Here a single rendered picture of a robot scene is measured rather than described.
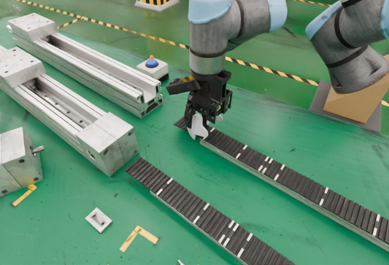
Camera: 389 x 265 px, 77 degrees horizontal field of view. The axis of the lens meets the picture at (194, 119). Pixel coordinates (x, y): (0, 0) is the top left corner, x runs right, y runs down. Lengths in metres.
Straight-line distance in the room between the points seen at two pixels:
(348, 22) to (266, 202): 0.47
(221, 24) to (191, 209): 0.36
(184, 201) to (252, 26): 0.37
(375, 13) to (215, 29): 0.38
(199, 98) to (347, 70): 0.45
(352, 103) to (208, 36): 0.53
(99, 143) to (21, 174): 0.19
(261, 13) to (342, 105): 0.45
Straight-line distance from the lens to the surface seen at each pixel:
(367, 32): 0.73
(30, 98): 0.83
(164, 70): 0.89
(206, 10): 0.45
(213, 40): 0.47
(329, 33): 0.78
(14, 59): 0.96
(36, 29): 1.16
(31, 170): 0.68
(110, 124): 0.63
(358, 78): 0.83
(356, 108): 0.86
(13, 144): 0.69
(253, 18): 0.50
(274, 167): 0.62
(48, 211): 0.66
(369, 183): 0.74
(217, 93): 0.53
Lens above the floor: 1.29
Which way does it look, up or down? 43 degrees down
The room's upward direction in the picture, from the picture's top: straight up
